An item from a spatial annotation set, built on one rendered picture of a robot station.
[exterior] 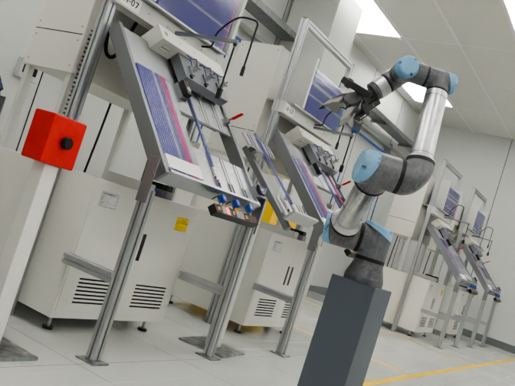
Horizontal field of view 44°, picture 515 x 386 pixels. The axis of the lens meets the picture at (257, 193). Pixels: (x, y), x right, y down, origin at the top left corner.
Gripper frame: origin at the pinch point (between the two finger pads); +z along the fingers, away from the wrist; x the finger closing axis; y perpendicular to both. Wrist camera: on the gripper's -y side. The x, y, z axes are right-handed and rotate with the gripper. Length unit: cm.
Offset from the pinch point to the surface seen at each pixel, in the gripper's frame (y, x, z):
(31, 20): -8, 231, 84
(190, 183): 6, 19, 54
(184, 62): -8, 78, 28
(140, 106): -22, 40, 54
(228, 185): 30, 36, 42
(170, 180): -2, 16, 60
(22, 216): -32, 1, 104
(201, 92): 8, 76, 28
